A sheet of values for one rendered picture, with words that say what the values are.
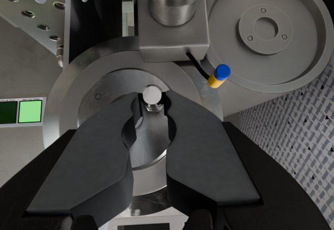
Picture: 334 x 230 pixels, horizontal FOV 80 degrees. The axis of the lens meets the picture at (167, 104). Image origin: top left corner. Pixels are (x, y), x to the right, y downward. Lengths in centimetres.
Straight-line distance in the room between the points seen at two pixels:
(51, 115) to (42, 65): 217
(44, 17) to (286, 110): 44
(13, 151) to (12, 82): 181
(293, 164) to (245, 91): 13
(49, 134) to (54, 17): 31
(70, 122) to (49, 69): 215
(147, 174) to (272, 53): 14
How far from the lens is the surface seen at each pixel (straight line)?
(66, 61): 20
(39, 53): 241
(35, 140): 58
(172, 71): 17
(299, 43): 22
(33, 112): 59
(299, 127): 27
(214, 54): 18
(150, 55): 15
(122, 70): 16
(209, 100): 17
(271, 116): 32
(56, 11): 45
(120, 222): 54
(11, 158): 61
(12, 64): 244
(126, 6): 63
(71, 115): 17
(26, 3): 45
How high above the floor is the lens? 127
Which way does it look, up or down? 10 degrees down
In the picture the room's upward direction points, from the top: 177 degrees clockwise
